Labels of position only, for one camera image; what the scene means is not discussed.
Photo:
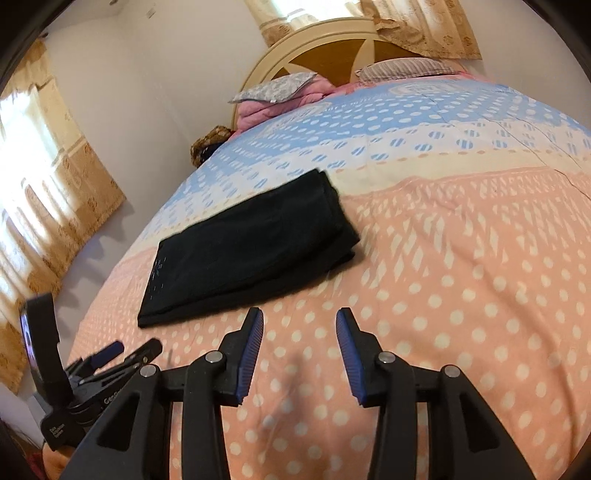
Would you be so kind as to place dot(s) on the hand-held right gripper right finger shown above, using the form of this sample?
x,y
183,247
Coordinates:
x,y
351,355

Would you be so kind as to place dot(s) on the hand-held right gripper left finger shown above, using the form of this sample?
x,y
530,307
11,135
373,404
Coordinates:
x,y
251,350

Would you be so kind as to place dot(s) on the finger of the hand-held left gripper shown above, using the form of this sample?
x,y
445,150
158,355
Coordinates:
x,y
134,356
104,353

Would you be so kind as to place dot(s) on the black pants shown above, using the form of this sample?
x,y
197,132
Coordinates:
x,y
249,244

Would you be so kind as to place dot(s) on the polka dot bed sheet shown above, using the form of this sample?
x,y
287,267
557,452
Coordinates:
x,y
438,240

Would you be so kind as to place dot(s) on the beige floral window curtain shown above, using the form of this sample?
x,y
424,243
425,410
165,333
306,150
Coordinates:
x,y
429,27
55,194

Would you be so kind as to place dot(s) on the pink folded blanket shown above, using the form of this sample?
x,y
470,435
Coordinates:
x,y
268,113

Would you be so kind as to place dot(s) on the grey patterned pillow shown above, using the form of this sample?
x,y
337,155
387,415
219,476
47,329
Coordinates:
x,y
277,88

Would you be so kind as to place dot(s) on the striped pillow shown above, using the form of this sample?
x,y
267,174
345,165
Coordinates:
x,y
401,68

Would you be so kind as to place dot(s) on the cream and brown headboard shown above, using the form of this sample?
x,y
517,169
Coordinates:
x,y
323,55

